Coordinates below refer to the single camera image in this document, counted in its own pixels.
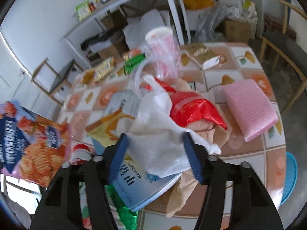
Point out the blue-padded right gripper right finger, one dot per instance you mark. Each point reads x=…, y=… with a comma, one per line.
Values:
x=252, y=207

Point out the cardboard box on floor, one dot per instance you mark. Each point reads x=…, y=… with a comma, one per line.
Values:
x=236, y=31

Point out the beige stocking fabric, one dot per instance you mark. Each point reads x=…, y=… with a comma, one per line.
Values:
x=183, y=189

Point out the blue white cardboard box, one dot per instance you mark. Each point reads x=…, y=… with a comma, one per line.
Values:
x=134, y=185

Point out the patterned tablecloth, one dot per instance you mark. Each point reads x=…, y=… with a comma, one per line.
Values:
x=266, y=153

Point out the gold tissue pack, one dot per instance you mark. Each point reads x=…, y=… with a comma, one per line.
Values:
x=203, y=56

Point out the yellow snack wrapper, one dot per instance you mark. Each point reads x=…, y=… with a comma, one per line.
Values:
x=102, y=129

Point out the pink orange snack bag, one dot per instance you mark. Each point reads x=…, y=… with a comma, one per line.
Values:
x=32, y=147

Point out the blue plastic basket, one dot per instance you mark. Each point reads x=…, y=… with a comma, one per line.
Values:
x=291, y=176

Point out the wooden chair black seat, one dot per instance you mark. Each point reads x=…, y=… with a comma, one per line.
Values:
x=287, y=48

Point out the wooden chair at left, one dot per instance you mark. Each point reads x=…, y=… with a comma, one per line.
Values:
x=53, y=84

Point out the white plastic bottle red label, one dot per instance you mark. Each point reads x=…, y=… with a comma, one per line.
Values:
x=80, y=154

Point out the small gold candy packet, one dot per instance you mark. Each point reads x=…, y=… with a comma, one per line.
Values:
x=104, y=69

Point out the pink sponge cloth pad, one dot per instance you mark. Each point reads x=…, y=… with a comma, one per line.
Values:
x=250, y=107

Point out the red plastic bag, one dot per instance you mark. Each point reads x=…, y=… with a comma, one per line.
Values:
x=189, y=106

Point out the white cloth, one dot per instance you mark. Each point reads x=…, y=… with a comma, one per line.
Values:
x=155, y=140

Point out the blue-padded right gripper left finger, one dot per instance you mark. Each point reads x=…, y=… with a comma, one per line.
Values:
x=60, y=206

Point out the yellow plastic bags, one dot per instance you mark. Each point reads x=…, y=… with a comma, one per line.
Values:
x=198, y=4

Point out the white side table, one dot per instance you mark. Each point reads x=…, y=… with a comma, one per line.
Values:
x=178, y=13

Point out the green foil snack bag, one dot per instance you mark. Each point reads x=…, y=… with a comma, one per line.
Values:
x=124, y=217

